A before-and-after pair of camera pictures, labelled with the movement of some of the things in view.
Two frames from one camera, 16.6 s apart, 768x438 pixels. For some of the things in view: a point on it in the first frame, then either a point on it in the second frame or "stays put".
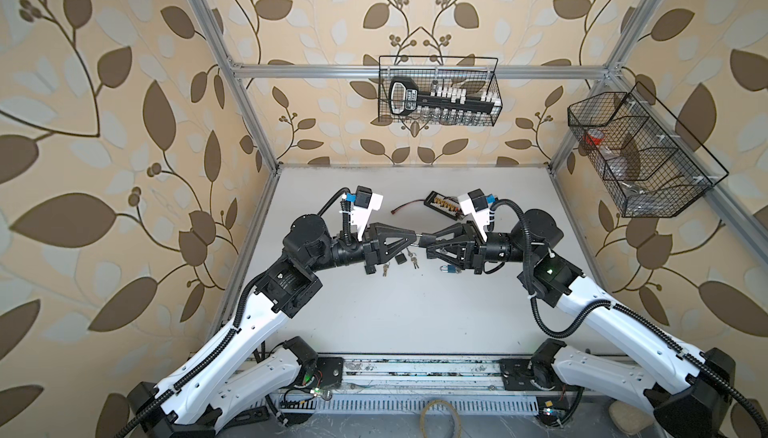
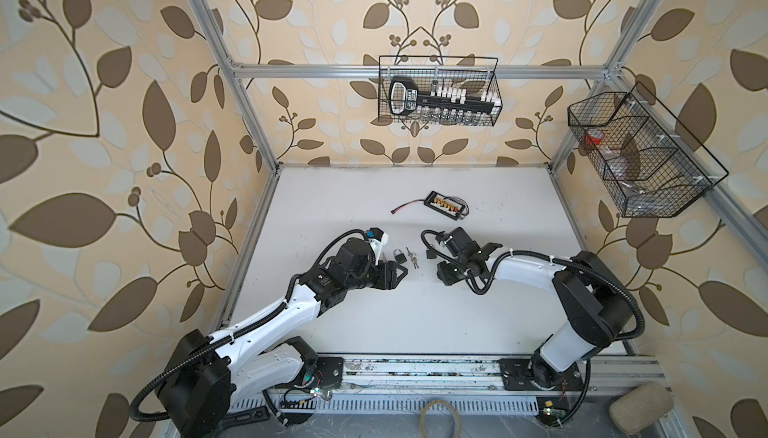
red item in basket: [594, 137] stays put
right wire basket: [651, 164] stays put
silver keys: [413, 258] stays put
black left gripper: [372, 249] to [388, 275]
